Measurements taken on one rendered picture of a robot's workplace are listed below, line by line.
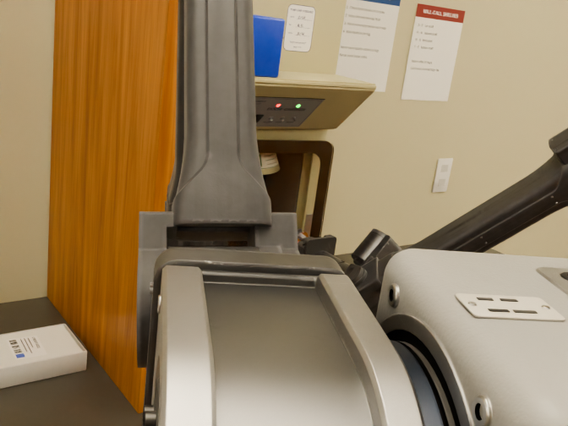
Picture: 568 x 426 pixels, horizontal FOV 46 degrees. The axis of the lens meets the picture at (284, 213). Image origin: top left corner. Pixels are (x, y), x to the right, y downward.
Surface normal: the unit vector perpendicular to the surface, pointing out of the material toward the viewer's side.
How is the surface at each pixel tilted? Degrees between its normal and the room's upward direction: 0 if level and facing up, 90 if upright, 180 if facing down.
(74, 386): 0
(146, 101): 90
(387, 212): 90
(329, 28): 90
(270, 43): 90
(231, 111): 58
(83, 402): 0
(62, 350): 0
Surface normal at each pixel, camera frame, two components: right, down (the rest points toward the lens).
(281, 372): 0.14, -0.93
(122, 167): -0.80, 0.07
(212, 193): 0.18, -0.24
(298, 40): 0.58, 0.31
